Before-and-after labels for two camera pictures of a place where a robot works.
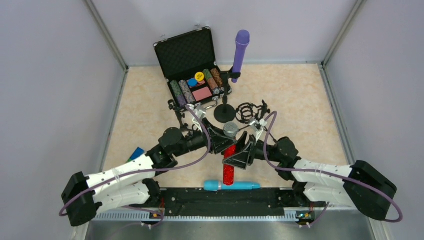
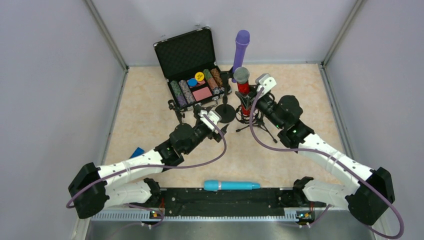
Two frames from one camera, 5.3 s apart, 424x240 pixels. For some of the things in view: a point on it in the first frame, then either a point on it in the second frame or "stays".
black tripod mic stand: (172, 106) stays
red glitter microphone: (231, 129) → (241, 75)
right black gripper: (251, 149) → (253, 102)
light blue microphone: (214, 185) stays
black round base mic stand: (225, 113) stays
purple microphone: (242, 40) stays
